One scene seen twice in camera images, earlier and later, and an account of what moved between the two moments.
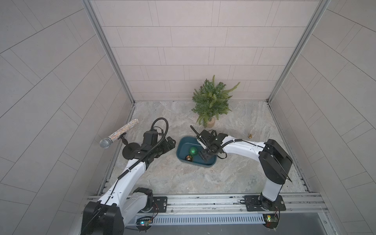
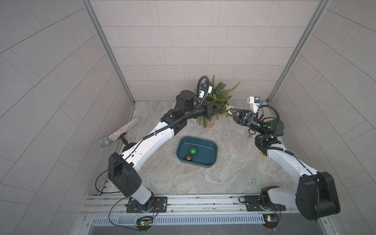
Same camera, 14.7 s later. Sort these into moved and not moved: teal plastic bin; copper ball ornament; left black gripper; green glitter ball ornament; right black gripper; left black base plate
Moved: left black gripper; right black gripper
Not moved: green glitter ball ornament; teal plastic bin; copper ball ornament; left black base plate
